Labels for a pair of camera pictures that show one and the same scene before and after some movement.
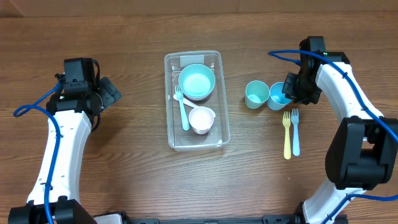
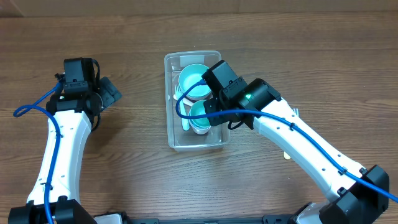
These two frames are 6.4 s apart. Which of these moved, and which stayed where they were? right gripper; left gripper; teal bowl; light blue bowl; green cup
Moved: right gripper; green cup
Stayed: teal bowl; light blue bowl; left gripper
